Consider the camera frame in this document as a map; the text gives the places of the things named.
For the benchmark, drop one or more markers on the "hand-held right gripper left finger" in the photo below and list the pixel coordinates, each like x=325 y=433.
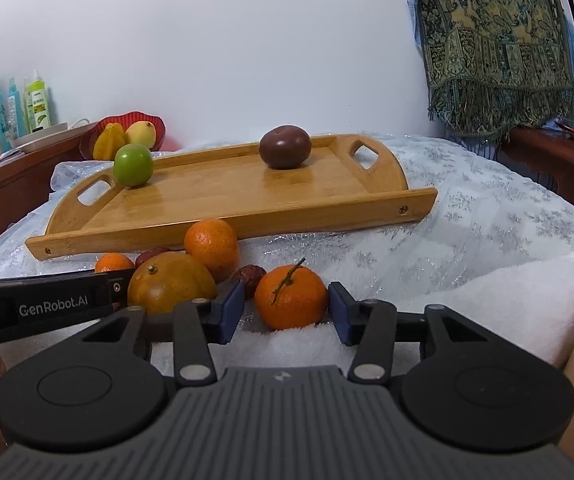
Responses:
x=232 y=310

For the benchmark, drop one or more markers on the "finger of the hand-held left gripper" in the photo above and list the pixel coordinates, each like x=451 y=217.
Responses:
x=122 y=292

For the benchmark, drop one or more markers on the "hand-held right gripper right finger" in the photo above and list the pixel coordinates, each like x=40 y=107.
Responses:
x=341 y=312

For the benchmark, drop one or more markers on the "small orange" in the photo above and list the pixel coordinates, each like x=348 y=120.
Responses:
x=113 y=263

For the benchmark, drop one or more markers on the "red date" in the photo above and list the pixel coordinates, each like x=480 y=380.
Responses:
x=249 y=277
x=149 y=257

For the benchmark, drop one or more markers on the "tangerine with stem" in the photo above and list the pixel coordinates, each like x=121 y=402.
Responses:
x=292 y=305

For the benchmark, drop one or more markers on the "wooden tray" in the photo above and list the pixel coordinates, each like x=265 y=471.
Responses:
x=217 y=195

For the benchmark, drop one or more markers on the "large greenish orange citrus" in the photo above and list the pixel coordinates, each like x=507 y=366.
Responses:
x=172 y=285

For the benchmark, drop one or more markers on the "round orange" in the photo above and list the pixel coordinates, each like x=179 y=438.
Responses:
x=212 y=247

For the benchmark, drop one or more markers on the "wooden cabinet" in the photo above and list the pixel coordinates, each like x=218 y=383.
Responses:
x=7 y=195

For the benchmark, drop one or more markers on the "green apple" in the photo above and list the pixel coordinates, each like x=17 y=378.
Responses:
x=133 y=165

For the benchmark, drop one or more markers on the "yellow starfruit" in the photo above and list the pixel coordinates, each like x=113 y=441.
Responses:
x=107 y=142

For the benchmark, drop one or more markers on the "yellow mango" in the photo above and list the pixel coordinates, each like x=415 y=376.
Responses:
x=142 y=132

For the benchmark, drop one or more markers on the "sheer snowflake cloth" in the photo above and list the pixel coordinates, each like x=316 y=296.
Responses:
x=467 y=210

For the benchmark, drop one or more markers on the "dark purple passion fruit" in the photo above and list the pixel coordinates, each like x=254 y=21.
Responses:
x=284 y=147

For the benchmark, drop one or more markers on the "red fruit bowl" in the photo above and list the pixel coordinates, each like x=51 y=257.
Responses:
x=112 y=120

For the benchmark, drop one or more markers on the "white flat box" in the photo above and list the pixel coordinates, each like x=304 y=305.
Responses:
x=42 y=136

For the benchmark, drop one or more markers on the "white towel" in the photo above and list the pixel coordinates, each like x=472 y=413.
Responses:
x=517 y=310

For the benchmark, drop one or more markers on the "green and white bottle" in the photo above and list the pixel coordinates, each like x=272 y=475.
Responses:
x=37 y=110

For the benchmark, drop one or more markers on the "dark wooden side table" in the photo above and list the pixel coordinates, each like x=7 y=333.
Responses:
x=557 y=160

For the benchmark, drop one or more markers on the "green patterned fringed scarf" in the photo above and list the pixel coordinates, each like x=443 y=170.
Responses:
x=492 y=35

